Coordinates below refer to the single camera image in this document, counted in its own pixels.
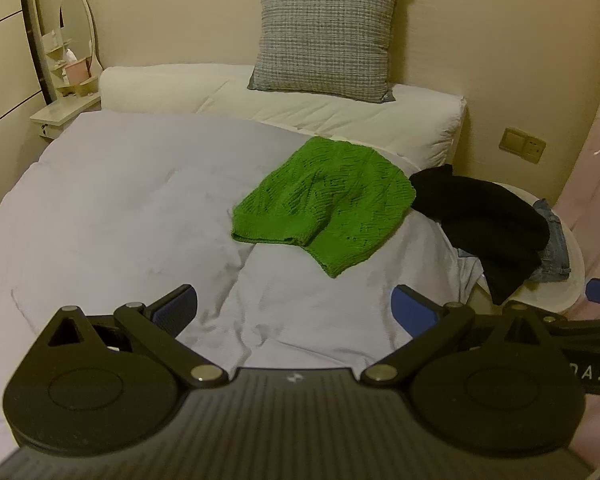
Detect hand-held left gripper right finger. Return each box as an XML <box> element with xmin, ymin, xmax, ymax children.
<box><xmin>361</xmin><ymin>284</ymin><xmax>563</xmax><ymax>389</ymax></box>

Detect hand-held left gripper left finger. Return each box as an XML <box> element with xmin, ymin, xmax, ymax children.
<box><xmin>46</xmin><ymin>284</ymin><xmax>229</xmax><ymax>389</ymax></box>

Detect green knitted vest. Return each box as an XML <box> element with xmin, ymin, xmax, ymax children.
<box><xmin>230</xmin><ymin>136</ymin><xmax>417</xmax><ymax>279</ymax></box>

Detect white round stool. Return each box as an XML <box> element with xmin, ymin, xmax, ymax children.
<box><xmin>472</xmin><ymin>180</ymin><xmax>588</xmax><ymax>318</ymax></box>

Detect blue jeans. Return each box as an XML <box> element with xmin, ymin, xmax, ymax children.
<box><xmin>527</xmin><ymin>199</ymin><xmax>573</xmax><ymax>283</ymax></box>

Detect pink curtain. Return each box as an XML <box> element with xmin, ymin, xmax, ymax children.
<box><xmin>554</xmin><ymin>35</ymin><xmax>600</xmax><ymax>461</ymax></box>

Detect black garment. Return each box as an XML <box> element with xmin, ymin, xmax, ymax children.
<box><xmin>410</xmin><ymin>164</ymin><xmax>552</xmax><ymax>306</ymax></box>

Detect lavender bed cover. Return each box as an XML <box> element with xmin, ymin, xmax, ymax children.
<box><xmin>0</xmin><ymin>110</ymin><xmax>487</xmax><ymax>461</ymax></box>

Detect white bed bolster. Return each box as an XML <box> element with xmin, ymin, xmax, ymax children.
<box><xmin>98</xmin><ymin>64</ymin><xmax>468</xmax><ymax>170</ymax></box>

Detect cream tiered organizer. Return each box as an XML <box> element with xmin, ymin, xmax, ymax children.
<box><xmin>42</xmin><ymin>30</ymin><xmax>101</xmax><ymax>98</ymax></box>

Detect pink cup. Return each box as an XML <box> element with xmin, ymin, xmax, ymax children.
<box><xmin>64</xmin><ymin>57</ymin><xmax>92</xmax><ymax>83</ymax></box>

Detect grey checked pillow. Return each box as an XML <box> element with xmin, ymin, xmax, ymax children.
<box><xmin>247</xmin><ymin>0</ymin><xmax>408</xmax><ymax>105</ymax></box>

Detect cream wardrobe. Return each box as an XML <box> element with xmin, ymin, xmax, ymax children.
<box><xmin>0</xmin><ymin>0</ymin><xmax>49</xmax><ymax>231</ymax></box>

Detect gold wall socket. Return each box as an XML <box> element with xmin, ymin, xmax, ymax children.
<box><xmin>498</xmin><ymin>127</ymin><xmax>547</xmax><ymax>164</ymax></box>

